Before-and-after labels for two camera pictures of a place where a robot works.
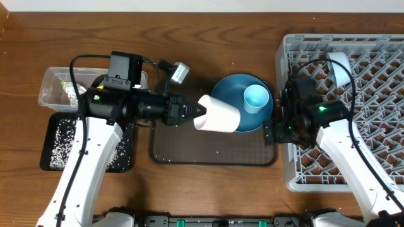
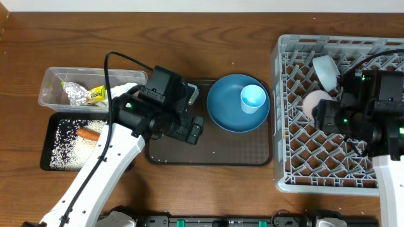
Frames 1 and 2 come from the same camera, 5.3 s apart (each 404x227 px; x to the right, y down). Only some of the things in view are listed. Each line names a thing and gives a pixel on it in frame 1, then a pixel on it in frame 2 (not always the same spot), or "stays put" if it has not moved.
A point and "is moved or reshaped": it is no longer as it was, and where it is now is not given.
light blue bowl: x=340 y=74 → x=327 y=70
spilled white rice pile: x=63 y=142 stays put
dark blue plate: x=231 y=89 stays put
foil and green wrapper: x=72 y=97 stays put
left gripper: x=173 y=113 → x=184 y=131
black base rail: x=221 y=221 stays put
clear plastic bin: x=56 y=91 stays put
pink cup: x=219 y=116 is moved or reshaped
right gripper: x=281 y=137 → x=324 y=118
